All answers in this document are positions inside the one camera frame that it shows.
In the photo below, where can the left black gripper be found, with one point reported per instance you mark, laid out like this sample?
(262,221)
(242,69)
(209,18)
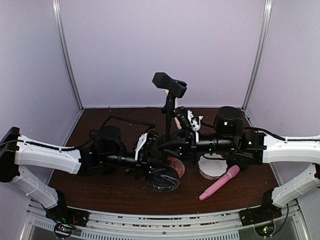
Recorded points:
(145,162)

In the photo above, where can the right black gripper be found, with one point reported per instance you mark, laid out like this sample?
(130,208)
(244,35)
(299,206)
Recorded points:
(189,146)

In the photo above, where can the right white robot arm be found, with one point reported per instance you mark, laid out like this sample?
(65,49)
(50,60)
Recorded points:
(243,146)

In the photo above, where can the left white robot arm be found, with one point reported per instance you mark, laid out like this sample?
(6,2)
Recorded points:
(106,151)

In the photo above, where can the red patterned dish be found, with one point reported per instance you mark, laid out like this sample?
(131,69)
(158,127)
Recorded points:
(178,165)

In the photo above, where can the white scalloped bowl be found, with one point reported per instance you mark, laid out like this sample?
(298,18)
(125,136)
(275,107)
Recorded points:
(212,166)

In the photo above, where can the pink microphone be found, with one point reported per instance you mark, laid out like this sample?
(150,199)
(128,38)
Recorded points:
(231,173)

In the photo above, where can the front aluminium rail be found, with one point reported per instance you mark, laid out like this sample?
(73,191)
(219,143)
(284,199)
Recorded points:
(221,225)

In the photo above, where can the right aluminium frame post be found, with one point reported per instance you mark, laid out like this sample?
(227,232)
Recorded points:
(264,30)

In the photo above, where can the aluminium frame post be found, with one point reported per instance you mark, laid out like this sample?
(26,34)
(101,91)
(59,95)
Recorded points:
(264,30)
(65,53)

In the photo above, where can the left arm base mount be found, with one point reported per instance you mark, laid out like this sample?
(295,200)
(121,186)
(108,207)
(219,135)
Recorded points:
(67,221)

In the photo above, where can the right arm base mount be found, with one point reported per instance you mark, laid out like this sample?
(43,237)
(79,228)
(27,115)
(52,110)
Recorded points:
(261,218)

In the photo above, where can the left aluminium frame post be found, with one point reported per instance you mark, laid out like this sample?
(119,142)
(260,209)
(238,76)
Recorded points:
(65,53)

